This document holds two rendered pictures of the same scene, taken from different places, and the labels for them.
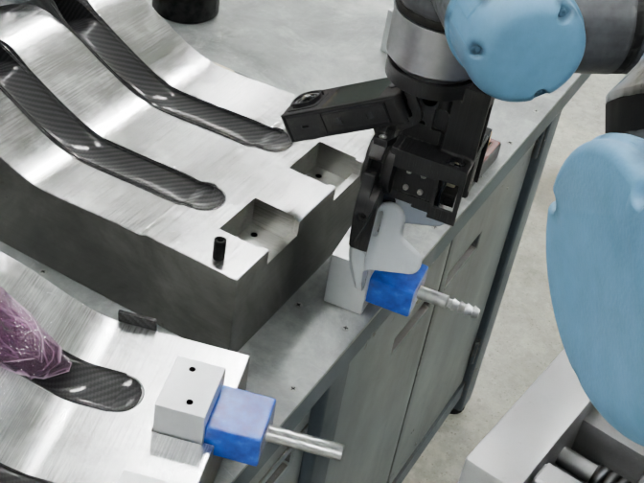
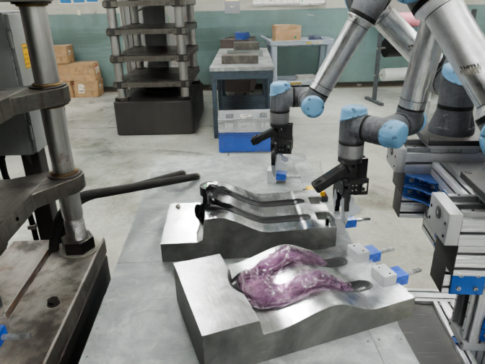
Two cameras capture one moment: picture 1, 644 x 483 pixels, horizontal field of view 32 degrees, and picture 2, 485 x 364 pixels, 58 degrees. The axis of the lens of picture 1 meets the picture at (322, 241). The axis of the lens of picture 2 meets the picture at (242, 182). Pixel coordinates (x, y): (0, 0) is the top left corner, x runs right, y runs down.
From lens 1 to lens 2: 0.80 m
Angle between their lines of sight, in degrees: 27
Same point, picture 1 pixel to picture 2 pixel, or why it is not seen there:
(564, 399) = (447, 200)
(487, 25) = (395, 131)
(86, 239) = (286, 240)
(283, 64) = not seen: hidden behind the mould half
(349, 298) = (341, 229)
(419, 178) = (355, 186)
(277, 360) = not seen: hidden behind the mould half
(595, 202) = not seen: outside the picture
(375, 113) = (341, 175)
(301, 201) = (323, 208)
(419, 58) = (354, 154)
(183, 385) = (357, 248)
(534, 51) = (403, 134)
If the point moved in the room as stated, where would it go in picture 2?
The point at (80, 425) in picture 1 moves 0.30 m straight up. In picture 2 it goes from (343, 269) to (353, 157)
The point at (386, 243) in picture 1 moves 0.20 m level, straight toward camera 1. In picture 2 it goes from (351, 207) to (396, 237)
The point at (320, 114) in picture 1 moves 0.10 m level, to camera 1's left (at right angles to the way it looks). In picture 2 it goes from (326, 181) to (299, 188)
